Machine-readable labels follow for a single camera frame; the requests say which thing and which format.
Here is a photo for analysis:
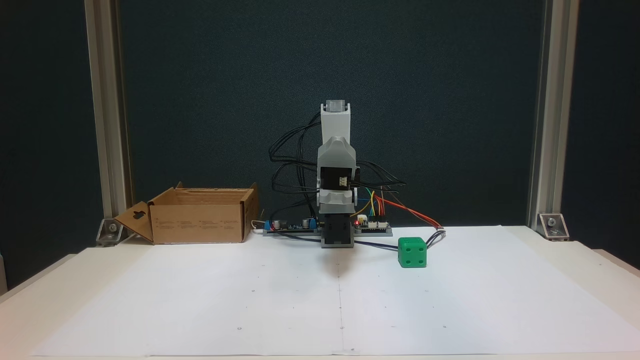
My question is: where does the controller board with jumper wires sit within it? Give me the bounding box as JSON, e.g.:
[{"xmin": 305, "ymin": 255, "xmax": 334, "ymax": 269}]
[{"xmin": 354, "ymin": 214, "xmax": 393, "ymax": 237}]

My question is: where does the blue power circuit board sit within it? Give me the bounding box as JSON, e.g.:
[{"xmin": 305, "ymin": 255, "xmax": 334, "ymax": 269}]
[{"xmin": 263, "ymin": 216, "xmax": 322, "ymax": 237}]

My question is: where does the black servo cable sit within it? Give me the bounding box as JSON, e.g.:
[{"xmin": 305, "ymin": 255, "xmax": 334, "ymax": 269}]
[
  {"xmin": 271, "ymin": 162, "xmax": 322, "ymax": 236},
  {"xmin": 356, "ymin": 160, "xmax": 407, "ymax": 194},
  {"xmin": 268, "ymin": 112, "xmax": 323, "ymax": 166}
]

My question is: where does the metal corner bracket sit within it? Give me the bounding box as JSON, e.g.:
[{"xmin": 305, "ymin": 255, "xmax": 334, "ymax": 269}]
[
  {"xmin": 537, "ymin": 212, "xmax": 571, "ymax": 242},
  {"xmin": 96, "ymin": 218, "xmax": 125, "ymax": 247}
]

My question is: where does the aluminium frame post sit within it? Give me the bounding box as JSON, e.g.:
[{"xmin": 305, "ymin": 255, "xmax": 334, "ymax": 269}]
[
  {"xmin": 84, "ymin": 0, "xmax": 134, "ymax": 222},
  {"xmin": 526, "ymin": 0, "xmax": 581, "ymax": 229}
]

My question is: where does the orange and red wire pair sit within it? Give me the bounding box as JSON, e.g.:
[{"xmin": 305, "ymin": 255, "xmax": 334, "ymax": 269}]
[{"xmin": 375, "ymin": 186, "xmax": 444, "ymax": 231}]

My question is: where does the black cable with white connector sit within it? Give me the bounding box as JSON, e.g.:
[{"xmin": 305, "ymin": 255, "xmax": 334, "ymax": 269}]
[{"xmin": 272, "ymin": 227, "xmax": 447, "ymax": 251}]

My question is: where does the green die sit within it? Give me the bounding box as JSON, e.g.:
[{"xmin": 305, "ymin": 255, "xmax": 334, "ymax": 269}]
[{"xmin": 397, "ymin": 236, "xmax": 428, "ymax": 269}]

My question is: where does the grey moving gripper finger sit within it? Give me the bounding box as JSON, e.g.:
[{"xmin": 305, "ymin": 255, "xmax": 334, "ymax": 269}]
[{"xmin": 317, "ymin": 136, "xmax": 357, "ymax": 169}]

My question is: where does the brown cardboard box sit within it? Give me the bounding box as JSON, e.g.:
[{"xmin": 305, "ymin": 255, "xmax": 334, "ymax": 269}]
[{"xmin": 114, "ymin": 182, "xmax": 260, "ymax": 246}]

